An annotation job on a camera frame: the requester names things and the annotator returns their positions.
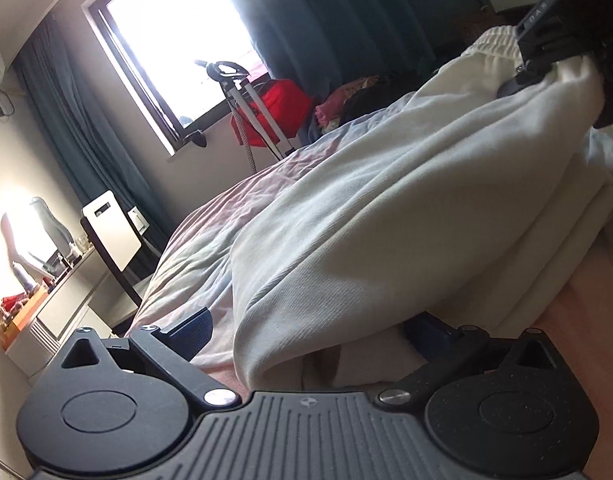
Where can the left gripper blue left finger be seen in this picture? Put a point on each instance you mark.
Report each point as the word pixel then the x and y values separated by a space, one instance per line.
pixel 168 353

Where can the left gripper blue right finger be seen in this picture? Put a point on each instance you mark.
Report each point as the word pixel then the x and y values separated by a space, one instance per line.
pixel 448 352

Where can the cream white zip hoodie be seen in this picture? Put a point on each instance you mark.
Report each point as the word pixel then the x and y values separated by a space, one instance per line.
pixel 470 206

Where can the pile of coloured clothes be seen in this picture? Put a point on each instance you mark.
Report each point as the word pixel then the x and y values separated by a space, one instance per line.
pixel 356 99

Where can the pastel tie-dye bed sheet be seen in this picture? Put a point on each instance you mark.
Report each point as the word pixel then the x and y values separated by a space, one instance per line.
pixel 226 239

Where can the black sofa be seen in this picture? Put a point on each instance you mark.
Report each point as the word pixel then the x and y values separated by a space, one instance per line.
pixel 491 25

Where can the white drawer desk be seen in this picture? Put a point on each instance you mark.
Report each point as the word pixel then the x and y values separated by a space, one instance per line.
pixel 66 309

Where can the white black chair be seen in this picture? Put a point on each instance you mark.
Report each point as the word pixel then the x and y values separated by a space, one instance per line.
pixel 130 259

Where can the orange box on desk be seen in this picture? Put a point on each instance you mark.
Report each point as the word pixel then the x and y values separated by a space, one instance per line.
pixel 23 317

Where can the teal left curtain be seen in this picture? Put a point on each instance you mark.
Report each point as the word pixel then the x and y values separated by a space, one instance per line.
pixel 83 141

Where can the teal curtain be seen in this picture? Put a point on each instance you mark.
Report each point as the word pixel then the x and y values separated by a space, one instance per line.
pixel 83 141
pixel 322 44

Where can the teal right curtain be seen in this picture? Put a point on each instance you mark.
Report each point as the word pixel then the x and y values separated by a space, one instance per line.
pixel 322 44

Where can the red garment on stand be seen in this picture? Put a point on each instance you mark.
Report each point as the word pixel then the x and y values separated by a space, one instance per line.
pixel 287 104

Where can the dark framed window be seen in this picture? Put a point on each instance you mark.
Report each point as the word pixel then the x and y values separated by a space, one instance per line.
pixel 162 46

